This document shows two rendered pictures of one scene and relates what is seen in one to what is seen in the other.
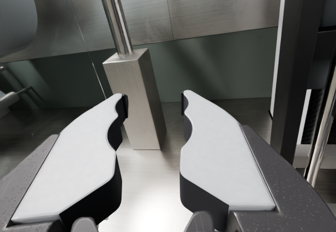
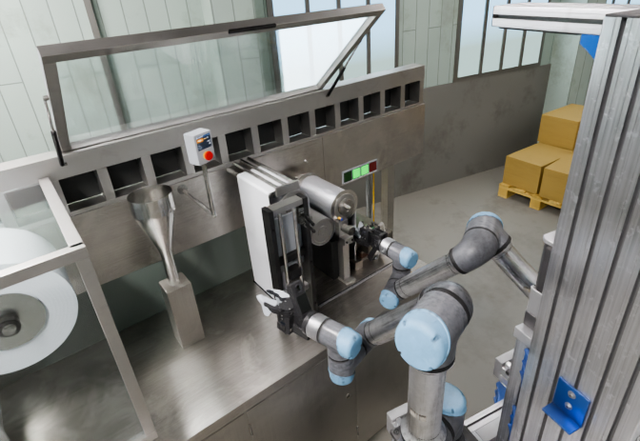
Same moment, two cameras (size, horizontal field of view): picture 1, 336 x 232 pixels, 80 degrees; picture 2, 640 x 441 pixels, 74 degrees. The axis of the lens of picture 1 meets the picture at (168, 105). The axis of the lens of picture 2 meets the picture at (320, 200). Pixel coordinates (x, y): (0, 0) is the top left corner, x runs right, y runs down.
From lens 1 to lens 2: 1.30 m
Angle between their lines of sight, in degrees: 46
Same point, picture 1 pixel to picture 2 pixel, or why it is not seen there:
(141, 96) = (192, 305)
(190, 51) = (188, 258)
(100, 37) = (105, 273)
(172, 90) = not seen: hidden behind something
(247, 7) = (222, 222)
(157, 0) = not seen: hidden behind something
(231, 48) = (216, 248)
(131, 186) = (208, 363)
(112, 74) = (173, 297)
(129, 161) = (190, 355)
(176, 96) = not seen: hidden behind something
